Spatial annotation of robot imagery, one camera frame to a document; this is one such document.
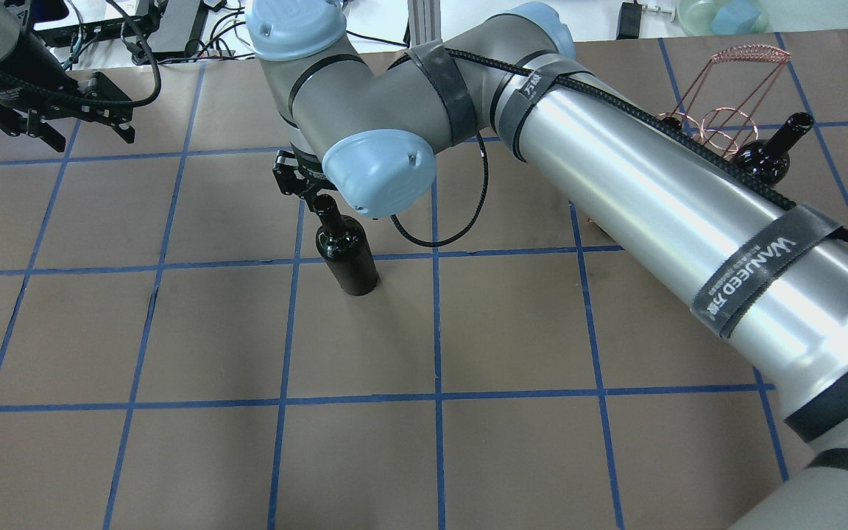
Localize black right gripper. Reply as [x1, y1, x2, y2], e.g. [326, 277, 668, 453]
[272, 147, 329, 211]

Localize aluminium frame post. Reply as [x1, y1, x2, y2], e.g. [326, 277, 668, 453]
[406, 0, 443, 48]

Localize black braided left cable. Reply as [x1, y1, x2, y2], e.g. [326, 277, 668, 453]
[0, 0, 163, 110]

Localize green glass bowl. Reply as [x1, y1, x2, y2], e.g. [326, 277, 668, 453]
[674, 1, 769, 36]

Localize copper wire wine basket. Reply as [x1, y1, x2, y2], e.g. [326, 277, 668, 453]
[655, 43, 792, 160]

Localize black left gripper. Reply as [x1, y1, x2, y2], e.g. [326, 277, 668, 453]
[0, 79, 135, 153]

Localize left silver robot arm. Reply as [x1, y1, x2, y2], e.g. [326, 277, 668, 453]
[0, 1, 135, 153]

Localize dark wine bottle far basket side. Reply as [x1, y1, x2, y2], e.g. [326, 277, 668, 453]
[732, 112, 816, 188]

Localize black power adapter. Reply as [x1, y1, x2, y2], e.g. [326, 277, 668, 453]
[615, 1, 643, 40]

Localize dark wine bottle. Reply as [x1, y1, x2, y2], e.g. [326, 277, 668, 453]
[314, 194, 379, 296]

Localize blue sponge block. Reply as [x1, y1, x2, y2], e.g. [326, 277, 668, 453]
[710, 1, 763, 35]

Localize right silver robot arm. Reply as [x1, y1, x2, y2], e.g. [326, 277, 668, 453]
[246, 1, 848, 529]

